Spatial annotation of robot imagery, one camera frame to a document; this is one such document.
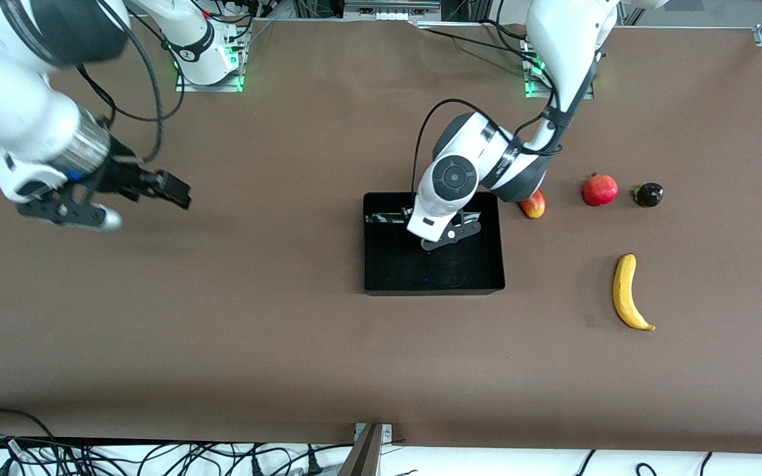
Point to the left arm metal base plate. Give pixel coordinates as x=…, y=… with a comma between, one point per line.
x=586, y=91

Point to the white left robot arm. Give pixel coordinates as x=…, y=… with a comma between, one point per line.
x=454, y=178

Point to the grey camera pole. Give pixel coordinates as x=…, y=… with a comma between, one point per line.
x=362, y=459

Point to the red yellow mango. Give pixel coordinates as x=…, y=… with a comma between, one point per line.
x=535, y=206

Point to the red pomegranate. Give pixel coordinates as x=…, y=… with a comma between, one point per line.
x=600, y=190

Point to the dark purple mangosteen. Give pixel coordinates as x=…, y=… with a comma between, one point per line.
x=649, y=195

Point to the black plastic box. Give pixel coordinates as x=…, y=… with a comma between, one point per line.
x=434, y=274

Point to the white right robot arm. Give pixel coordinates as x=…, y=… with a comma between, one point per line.
x=10, y=106

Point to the yellow banana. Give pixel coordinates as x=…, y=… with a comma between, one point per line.
x=624, y=291

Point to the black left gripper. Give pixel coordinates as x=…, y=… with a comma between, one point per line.
x=456, y=219

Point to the small metal bracket plate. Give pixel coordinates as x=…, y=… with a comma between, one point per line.
x=386, y=432

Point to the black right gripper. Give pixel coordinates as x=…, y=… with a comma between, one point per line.
x=120, y=176

